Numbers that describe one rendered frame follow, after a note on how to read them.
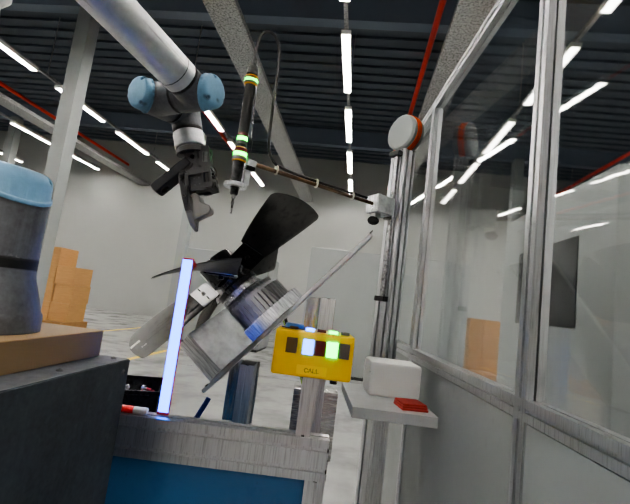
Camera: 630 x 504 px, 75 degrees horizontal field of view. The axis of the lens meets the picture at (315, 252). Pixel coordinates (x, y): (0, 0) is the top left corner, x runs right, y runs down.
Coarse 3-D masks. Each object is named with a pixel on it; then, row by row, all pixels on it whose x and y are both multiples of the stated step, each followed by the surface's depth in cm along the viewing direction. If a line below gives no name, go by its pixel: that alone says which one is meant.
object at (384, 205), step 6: (372, 198) 162; (378, 198) 159; (384, 198) 161; (390, 198) 163; (366, 204) 164; (378, 204) 159; (384, 204) 161; (390, 204) 162; (366, 210) 164; (372, 210) 161; (378, 210) 159; (384, 210) 160; (390, 210) 162; (384, 216) 166; (390, 216) 165
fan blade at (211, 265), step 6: (228, 258) 100; (234, 258) 100; (240, 258) 101; (198, 264) 99; (204, 264) 101; (210, 264) 102; (216, 264) 103; (222, 264) 104; (228, 264) 105; (234, 264) 105; (174, 270) 100; (180, 270) 103; (198, 270) 114; (204, 270) 115; (210, 270) 115; (216, 270) 115; (222, 270) 114; (228, 270) 114; (234, 270) 113; (156, 276) 101
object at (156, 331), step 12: (192, 300) 128; (168, 312) 127; (192, 312) 124; (144, 324) 130; (156, 324) 124; (168, 324) 123; (132, 336) 128; (144, 336) 122; (156, 336) 120; (168, 336) 118; (132, 348) 120; (144, 348) 116; (156, 348) 114
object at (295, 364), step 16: (288, 336) 82; (304, 336) 82; (320, 336) 82; (336, 336) 82; (352, 336) 86; (288, 352) 82; (352, 352) 82; (272, 368) 81; (288, 368) 81; (304, 368) 81; (320, 368) 81; (336, 368) 82; (336, 384) 86
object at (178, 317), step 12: (180, 276) 89; (180, 288) 89; (180, 300) 88; (180, 312) 88; (180, 324) 88; (168, 348) 87; (168, 360) 87; (168, 372) 87; (168, 384) 86; (168, 396) 86; (168, 408) 86
